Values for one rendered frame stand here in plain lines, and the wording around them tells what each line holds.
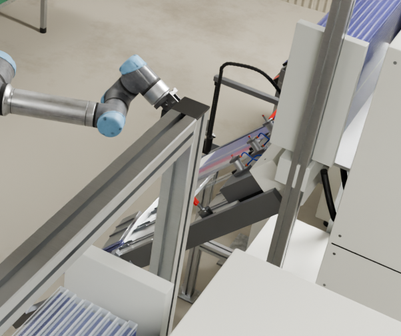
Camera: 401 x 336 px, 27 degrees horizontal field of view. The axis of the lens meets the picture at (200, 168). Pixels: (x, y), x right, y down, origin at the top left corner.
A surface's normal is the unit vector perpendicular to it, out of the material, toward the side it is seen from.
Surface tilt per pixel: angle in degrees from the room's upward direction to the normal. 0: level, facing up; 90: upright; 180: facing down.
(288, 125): 90
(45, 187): 0
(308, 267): 0
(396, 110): 90
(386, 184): 90
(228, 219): 90
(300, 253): 0
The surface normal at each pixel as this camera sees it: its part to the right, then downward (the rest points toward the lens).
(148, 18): 0.14, -0.79
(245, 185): -0.45, 0.49
